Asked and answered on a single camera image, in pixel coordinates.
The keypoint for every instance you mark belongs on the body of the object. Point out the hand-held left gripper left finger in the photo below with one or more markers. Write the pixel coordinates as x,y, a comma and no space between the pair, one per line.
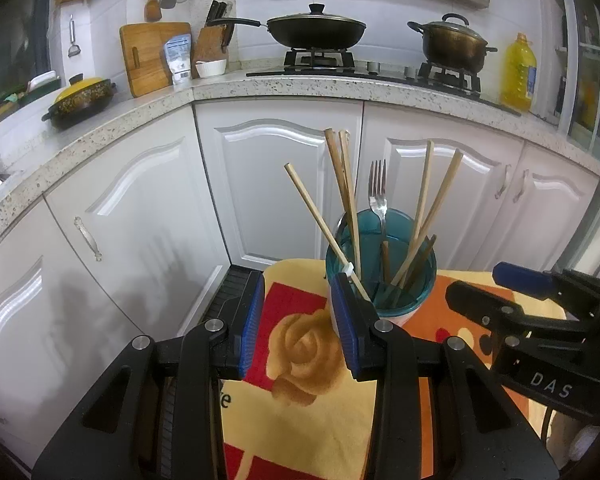
252,320

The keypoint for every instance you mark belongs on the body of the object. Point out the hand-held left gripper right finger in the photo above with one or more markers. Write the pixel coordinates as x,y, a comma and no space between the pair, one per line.
347,325

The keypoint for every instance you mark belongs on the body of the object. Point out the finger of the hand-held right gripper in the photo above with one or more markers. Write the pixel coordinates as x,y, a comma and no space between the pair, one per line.
520,274
485,307

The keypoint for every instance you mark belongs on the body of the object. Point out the floral white utensil holder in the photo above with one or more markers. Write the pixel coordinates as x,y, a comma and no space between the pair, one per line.
400,305

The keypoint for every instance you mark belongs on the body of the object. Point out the dark slender utensil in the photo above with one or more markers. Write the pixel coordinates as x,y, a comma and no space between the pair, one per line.
425,252

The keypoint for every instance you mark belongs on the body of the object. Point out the metal fork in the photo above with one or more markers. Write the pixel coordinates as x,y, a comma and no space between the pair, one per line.
378,202

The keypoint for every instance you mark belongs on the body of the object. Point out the bundle of wooden chopsticks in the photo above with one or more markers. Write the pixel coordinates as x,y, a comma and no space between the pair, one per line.
347,195

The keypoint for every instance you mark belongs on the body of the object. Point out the black ribbed kick plate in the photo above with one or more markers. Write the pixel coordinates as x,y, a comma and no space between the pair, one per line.
220,295

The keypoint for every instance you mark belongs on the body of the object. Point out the white cabinet door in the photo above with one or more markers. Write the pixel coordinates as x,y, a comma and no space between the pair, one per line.
480,220
20,335
155,210
555,220
270,185

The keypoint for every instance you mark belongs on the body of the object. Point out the printed rose blanket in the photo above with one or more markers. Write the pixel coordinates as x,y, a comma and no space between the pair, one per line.
300,410

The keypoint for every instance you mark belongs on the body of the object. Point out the yellow cooking oil bottle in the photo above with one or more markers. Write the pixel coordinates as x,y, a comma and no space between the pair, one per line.
520,75

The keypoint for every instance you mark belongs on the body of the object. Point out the glass door shelf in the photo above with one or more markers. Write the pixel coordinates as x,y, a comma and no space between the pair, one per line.
592,75

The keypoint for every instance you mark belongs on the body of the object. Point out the brass pot with lid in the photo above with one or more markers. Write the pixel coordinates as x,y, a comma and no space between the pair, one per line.
452,45

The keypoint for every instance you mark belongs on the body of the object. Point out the speckled stone countertop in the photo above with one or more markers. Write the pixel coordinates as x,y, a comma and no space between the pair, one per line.
130,115

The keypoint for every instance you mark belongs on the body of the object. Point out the black gas stove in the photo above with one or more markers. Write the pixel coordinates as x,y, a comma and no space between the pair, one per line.
380,80

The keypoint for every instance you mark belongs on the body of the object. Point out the white bowl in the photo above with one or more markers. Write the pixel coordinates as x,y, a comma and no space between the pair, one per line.
211,68

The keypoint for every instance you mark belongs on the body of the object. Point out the blue and white packet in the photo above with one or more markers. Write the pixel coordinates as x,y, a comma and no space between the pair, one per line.
180,57

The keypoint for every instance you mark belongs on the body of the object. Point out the wooden knife block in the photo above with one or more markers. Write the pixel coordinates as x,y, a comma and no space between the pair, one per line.
210,45

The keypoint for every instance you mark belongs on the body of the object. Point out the yellow lidded casserole pot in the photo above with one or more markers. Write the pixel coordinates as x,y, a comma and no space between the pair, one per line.
82,97

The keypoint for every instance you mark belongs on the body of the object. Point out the wooden cutting board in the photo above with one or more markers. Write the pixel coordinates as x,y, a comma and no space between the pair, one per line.
147,60

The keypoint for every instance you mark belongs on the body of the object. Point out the black wok with lid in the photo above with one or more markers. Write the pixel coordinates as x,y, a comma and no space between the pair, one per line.
317,30

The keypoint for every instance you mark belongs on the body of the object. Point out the hanging metal peeler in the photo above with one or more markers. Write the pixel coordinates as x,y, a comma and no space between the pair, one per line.
74,45

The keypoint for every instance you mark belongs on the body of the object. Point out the dark window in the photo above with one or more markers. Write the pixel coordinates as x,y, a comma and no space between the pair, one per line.
10,35

